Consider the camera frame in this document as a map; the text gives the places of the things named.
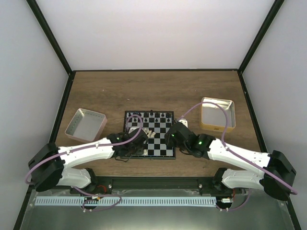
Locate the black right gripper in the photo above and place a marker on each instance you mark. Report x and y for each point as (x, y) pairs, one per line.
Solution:
(169, 140)

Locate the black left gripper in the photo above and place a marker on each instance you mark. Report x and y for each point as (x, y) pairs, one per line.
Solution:
(140, 150)

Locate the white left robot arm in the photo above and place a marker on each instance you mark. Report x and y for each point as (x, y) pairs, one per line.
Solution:
(56, 166)

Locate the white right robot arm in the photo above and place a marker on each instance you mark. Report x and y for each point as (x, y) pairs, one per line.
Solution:
(270, 172)

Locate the pile of white chess pieces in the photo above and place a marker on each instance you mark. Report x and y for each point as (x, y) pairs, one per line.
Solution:
(149, 133)

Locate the black white chess board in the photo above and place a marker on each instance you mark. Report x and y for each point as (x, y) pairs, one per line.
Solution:
(156, 147)

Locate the row of black chess pieces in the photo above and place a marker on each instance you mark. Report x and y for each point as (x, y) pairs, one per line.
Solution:
(151, 118)

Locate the gold metal tin box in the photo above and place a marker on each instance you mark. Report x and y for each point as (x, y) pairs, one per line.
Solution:
(212, 117)

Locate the pink metal tin box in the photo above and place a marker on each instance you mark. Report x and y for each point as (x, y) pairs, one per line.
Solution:
(86, 126)

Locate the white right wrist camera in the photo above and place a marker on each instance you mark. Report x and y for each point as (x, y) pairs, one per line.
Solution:
(184, 122)

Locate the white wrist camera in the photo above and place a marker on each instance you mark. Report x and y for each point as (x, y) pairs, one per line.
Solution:
(134, 130)
(184, 122)

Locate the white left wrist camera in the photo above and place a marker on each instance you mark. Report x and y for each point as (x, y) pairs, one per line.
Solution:
(134, 130)

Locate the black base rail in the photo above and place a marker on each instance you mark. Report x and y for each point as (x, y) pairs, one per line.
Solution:
(205, 185)

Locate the light blue cable duct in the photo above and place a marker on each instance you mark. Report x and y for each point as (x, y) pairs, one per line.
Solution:
(126, 201)

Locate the black enclosure frame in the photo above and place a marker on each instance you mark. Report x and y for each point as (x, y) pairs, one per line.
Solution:
(115, 91)

